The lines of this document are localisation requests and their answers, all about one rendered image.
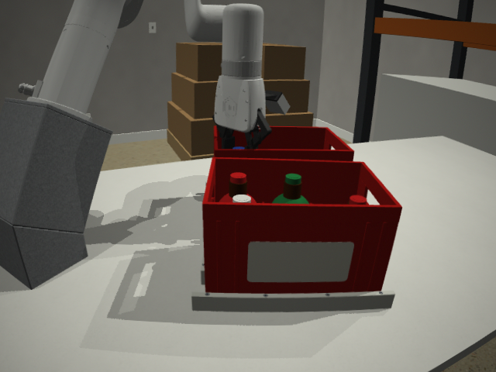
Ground red crate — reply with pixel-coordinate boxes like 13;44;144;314
214;126;354;161
202;157;402;294

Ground green bottle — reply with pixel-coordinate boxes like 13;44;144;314
272;174;309;204

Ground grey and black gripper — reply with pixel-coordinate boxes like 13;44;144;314
212;75;272;149

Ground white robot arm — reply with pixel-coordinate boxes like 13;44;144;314
18;0;290;122

